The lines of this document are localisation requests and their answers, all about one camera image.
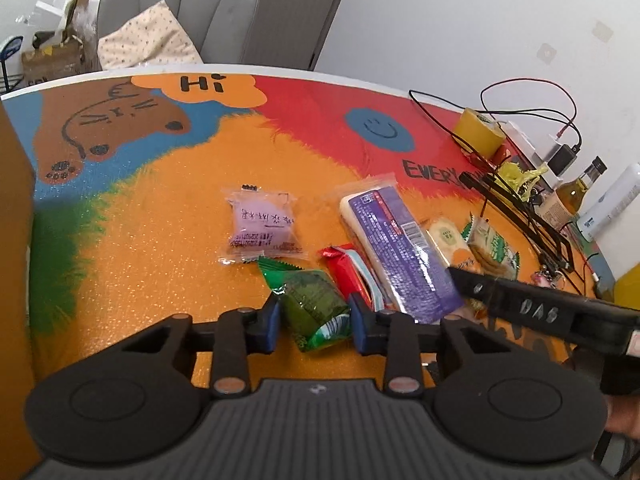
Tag brown paper bag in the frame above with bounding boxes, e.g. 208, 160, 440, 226
20, 0, 101, 86

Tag black wire rack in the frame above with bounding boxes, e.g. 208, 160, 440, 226
459, 167, 574, 272

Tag colourful cat printed table mat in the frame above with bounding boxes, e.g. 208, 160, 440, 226
0, 72, 617, 397

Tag grey upholstered chair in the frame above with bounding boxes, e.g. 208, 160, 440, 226
95, 0, 261, 69

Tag red and black cable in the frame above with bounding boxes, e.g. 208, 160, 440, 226
479, 78, 584, 154

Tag pink keychain with keys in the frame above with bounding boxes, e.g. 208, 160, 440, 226
532, 265, 564, 289

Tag white power strip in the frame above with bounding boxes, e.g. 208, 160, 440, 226
492, 120, 567, 192

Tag black charger plug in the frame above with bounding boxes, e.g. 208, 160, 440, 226
546, 143, 581, 177

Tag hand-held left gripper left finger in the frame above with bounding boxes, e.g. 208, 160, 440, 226
120, 292, 281, 399

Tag yellow crumpled wrapper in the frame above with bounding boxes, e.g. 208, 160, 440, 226
497, 161, 549, 199

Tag brown glass bottle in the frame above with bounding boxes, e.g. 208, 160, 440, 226
537, 156, 609, 231

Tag grey door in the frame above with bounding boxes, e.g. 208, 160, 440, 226
245, 0, 359, 72

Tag green white biscuit packet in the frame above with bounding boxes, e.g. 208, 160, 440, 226
460, 212, 522, 281

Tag yellow white cracker packet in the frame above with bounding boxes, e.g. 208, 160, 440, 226
425, 215, 481, 276

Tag large purple snack packet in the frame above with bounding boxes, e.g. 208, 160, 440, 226
333, 172, 466, 326

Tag person's right forearm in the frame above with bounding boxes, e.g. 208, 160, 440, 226
605, 394, 640, 439

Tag yellow tape roll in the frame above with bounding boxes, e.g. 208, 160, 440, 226
452, 107, 507, 159

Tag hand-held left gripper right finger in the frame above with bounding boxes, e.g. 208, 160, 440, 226
347, 292, 504, 397

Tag green snack packet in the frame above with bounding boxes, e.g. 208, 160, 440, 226
256, 255, 354, 354

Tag white spray bottle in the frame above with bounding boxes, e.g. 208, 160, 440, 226
574, 162, 640, 244

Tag red snack packet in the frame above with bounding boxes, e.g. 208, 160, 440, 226
319, 243, 389, 314

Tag small purple snack packet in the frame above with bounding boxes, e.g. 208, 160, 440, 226
218, 184, 310, 266

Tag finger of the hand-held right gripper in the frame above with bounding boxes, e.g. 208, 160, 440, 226
446, 266, 586, 334

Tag cream dotted cushion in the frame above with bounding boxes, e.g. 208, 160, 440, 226
96, 2, 204, 70

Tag thin black cable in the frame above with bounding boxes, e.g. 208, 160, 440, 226
408, 88, 497, 167

